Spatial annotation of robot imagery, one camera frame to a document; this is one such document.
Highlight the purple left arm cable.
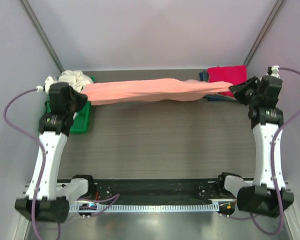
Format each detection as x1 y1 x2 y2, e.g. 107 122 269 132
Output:
2 87 121 240

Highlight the white slotted cable duct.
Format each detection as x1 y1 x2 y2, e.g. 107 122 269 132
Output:
69 202 220 214

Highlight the cream white crumpled t-shirt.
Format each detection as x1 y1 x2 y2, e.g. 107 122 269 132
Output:
58 70 94 92

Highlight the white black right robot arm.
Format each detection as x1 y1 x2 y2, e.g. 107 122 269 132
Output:
215 65 294 218

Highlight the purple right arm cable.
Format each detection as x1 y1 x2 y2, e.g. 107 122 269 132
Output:
226 67 300 236

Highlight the green plastic bin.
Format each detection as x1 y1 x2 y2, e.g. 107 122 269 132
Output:
39 99 92 136

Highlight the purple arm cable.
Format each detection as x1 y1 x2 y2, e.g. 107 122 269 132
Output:
2 87 121 240
226 67 300 236

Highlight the navy blue folded t-shirt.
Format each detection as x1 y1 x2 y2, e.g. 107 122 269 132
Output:
199 70 237 102

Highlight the salmon pink t-shirt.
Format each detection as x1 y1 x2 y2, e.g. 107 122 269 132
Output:
81 78 232 106

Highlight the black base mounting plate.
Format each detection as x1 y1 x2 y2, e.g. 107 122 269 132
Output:
59 177 246 201

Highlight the red folded t-shirt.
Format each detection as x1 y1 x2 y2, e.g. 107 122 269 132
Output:
207 65 248 100

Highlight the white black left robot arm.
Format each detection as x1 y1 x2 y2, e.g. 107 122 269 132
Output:
14 76 96 223

